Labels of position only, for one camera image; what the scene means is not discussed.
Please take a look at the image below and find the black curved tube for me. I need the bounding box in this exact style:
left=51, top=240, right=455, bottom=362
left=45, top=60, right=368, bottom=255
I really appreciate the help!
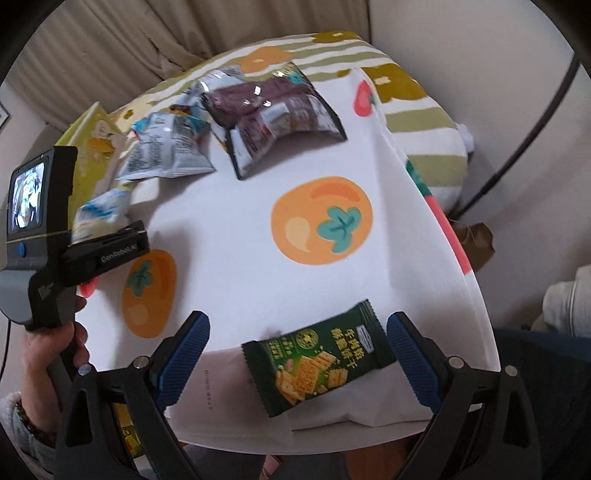
left=450, top=53, right=581, bottom=217

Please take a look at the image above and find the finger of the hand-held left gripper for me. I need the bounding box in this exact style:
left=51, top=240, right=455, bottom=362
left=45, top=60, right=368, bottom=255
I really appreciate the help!
left=95, top=220, right=148, bottom=247

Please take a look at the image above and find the silver snack packet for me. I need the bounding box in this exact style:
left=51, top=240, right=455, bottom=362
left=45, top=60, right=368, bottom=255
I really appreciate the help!
left=171, top=65, right=245, bottom=116

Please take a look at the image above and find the floral striped blanket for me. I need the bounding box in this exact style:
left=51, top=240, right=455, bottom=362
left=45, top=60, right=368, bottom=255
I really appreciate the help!
left=111, top=30, right=476, bottom=208

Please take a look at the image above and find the dark blue cloth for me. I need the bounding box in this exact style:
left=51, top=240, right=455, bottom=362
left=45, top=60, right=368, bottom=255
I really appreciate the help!
left=494, top=325, right=591, bottom=480

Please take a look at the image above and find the beige curtain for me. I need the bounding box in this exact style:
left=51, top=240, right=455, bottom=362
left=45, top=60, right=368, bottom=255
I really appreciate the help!
left=14, top=0, right=370, bottom=130

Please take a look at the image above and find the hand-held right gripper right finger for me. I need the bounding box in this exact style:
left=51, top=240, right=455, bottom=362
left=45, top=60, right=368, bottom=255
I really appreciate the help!
left=387, top=311, right=542, bottom=480

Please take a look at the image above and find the green cracker packet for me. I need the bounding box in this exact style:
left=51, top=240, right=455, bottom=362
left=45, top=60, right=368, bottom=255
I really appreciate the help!
left=241, top=299, right=399, bottom=418

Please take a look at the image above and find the dark purple snack packet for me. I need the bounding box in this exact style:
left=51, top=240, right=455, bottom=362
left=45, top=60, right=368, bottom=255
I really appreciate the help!
left=202, top=62, right=348, bottom=181

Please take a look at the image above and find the small blue white packet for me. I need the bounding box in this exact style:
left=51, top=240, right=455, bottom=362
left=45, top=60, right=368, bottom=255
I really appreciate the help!
left=71, top=187, right=134, bottom=245

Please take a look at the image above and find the brown paper bag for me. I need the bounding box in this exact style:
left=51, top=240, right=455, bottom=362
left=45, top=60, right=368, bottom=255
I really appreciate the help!
left=450, top=222, right=496, bottom=273

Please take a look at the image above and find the person's left hand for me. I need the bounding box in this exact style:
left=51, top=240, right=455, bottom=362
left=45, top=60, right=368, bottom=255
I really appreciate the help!
left=22, top=295, right=90, bottom=391

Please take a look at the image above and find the light blue snack packet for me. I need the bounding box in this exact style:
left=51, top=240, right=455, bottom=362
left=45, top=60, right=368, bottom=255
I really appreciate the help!
left=115, top=112, right=217, bottom=182

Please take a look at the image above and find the green cardboard box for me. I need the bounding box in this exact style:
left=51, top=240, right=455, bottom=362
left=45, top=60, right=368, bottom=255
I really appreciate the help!
left=55, top=102, right=131, bottom=208

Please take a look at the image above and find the white orange-print tablecloth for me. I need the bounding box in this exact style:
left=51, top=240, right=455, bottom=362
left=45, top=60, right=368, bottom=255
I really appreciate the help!
left=76, top=67, right=502, bottom=455

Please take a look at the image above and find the beaded bracelet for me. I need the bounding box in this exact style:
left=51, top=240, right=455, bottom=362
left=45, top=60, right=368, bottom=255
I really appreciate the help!
left=13, top=399, right=57, bottom=445

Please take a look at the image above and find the yellow printed box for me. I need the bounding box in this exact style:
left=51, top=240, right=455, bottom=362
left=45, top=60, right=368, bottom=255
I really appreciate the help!
left=111, top=401, right=144, bottom=457

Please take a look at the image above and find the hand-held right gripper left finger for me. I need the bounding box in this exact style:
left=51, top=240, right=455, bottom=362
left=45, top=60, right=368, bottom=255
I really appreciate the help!
left=54, top=310, right=211, bottom=480

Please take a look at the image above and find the person's left forearm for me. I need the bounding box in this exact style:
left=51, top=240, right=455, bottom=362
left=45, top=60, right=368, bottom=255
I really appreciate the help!
left=0, top=392, right=58, bottom=472

